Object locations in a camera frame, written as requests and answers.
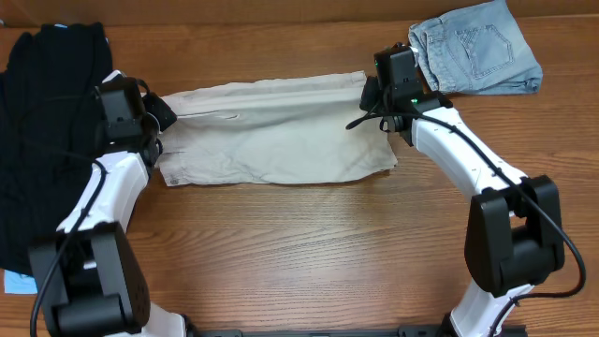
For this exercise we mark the folded light blue jeans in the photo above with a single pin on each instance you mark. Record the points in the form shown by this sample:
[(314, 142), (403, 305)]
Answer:
[(477, 50)]

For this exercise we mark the light blue garment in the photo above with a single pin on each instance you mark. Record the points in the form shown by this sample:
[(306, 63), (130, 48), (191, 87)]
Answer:
[(19, 284)]

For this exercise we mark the black garment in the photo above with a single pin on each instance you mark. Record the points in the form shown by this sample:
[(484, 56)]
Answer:
[(49, 126)]

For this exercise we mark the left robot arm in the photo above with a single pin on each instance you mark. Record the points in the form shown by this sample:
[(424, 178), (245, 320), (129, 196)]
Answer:
[(89, 282)]

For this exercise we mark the beige khaki shorts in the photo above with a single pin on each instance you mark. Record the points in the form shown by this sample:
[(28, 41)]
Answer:
[(284, 131)]

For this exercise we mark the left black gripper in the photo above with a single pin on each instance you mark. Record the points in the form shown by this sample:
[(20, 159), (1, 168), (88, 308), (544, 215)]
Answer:
[(159, 112)]

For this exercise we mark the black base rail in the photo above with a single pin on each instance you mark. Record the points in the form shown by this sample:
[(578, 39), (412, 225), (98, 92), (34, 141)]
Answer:
[(318, 333)]

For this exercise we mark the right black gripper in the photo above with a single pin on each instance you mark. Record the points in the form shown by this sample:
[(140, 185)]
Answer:
[(374, 96)]

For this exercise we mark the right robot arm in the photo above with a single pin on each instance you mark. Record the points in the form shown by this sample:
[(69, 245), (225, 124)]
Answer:
[(512, 241)]

